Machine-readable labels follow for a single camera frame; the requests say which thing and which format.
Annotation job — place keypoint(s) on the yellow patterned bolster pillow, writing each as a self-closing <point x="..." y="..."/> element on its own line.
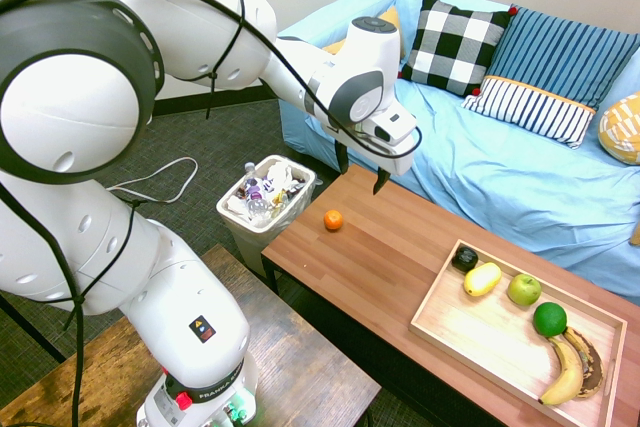
<point x="622" y="129"/>

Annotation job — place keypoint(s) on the light wooden tray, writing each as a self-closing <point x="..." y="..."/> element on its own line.
<point x="500" y="337"/>

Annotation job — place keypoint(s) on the black camera stand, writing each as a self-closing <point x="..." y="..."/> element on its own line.
<point x="35" y="329"/>

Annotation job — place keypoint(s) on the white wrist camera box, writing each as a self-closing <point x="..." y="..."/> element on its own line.
<point x="397" y="124"/>

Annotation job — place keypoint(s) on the white navy striped pillow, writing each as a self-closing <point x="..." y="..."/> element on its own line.
<point x="535" y="109"/>

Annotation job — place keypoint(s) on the black avocado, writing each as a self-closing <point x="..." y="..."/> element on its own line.
<point x="464" y="258"/>

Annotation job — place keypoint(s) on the reddish wooden coffee table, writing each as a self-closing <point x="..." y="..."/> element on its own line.
<point x="380" y="267"/>

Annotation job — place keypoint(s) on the dark green lime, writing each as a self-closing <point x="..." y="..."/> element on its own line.
<point x="549" y="319"/>

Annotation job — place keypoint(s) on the yellow banana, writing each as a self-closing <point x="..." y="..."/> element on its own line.
<point x="565" y="377"/>

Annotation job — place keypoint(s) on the orange tangerine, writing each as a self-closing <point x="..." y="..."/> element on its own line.
<point x="333" y="220"/>

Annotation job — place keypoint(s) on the black white checkered pillow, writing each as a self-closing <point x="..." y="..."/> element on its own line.
<point x="452" y="44"/>

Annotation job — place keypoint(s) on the plain mustard pillow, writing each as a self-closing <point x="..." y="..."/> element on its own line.
<point x="391" y="17"/>

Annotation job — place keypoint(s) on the brown overripe banana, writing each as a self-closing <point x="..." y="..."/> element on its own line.
<point x="592" y="362"/>

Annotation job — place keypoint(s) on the clear plastic water bottle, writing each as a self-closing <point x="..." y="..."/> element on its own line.
<point x="256" y="194"/>

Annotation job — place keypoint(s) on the beige trash bin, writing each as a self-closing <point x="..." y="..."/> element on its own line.
<point x="250" y="242"/>

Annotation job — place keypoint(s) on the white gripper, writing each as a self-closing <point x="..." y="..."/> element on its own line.
<point x="400" y="159"/>

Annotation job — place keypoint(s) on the blue striped pillow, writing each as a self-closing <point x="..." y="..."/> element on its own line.
<point x="560" y="54"/>

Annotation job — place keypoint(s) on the yellow lemon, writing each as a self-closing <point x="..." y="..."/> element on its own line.
<point x="482" y="278"/>

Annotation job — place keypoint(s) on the rustic dark wooden table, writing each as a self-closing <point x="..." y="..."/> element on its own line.
<point x="300" y="362"/>

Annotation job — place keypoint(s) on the green apple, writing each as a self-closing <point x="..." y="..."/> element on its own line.
<point x="524" y="289"/>

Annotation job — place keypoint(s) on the mustard striped pillow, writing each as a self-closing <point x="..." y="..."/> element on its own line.
<point x="636" y="234"/>

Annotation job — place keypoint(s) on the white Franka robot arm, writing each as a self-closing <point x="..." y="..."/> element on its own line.
<point x="75" y="112"/>

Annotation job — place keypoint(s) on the light blue sofa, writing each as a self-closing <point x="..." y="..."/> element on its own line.
<point x="500" y="172"/>

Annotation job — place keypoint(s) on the crumpled white paper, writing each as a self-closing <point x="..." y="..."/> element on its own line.
<point x="280" y="172"/>

